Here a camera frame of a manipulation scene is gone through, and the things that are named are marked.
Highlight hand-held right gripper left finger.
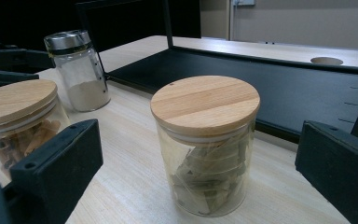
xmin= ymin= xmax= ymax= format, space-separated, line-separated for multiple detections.
xmin=9 ymin=119 xmax=104 ymax=224

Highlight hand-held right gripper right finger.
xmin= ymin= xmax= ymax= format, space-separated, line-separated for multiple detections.
xmin=294 ymin=120 xmax=358 ymax=224

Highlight glass jar of cinnamon sticks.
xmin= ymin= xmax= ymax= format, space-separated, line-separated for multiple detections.
xmin=0 ymin=78 xmax=73 ymax=180

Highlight glass shaker with metal lid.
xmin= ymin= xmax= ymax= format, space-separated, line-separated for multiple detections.
xmin=43 ymin=29 xmax=112 ymax=113

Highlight black metal shelf rack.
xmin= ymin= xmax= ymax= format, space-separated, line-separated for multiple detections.
xmin=75 ymin=0 xmax=358 ymax=145

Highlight glass jar of bay leaves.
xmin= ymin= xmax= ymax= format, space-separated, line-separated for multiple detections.
xmin=149 ymin=75 xmax=261 ymax=218

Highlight white desk frame leg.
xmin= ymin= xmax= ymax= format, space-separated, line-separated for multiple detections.
xmin=226 ymin=0 xmax=236 ymax=41

